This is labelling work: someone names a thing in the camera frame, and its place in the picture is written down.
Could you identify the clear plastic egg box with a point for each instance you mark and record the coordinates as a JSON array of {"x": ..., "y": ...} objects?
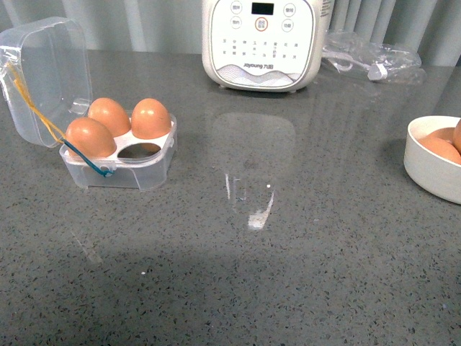
[{"x": 51, "y": 56}]

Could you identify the brown egg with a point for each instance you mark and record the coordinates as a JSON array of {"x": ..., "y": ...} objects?
[
  {"x": 111, "y": 114},
  {"x": 91, "y": 138},
  {"x": 441, "y": 148},
  {"x": 445, "y": 134},
  {"x": 150, "y": 119},
  {"x": 456, "y": 139}
]

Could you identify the brown egg in bowl front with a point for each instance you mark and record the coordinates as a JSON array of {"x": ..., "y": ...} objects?
[{"x": 441, "y": 148}]

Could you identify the brown egg in bowl back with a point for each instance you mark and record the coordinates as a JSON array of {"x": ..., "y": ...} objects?
[{"x": 445, "y": 134}]

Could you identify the teal rubber band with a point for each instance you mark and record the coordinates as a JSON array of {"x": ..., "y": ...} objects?
[{"x": 103, "y": 172}]

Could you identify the white Joyoung cooker appliance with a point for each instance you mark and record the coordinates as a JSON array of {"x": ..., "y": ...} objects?
[{"x": 264, "y": 46}]

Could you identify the clear plastic bag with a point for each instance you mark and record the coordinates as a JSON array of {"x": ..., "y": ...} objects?
[{"x": 350, "y": 55}]

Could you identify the yellow rubber band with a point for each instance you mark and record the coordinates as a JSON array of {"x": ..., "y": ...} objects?
[{"x": 57, "y": 134}]

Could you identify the white round bowl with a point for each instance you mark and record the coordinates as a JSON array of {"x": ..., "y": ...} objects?
[{"x": 435, "y": 174}]

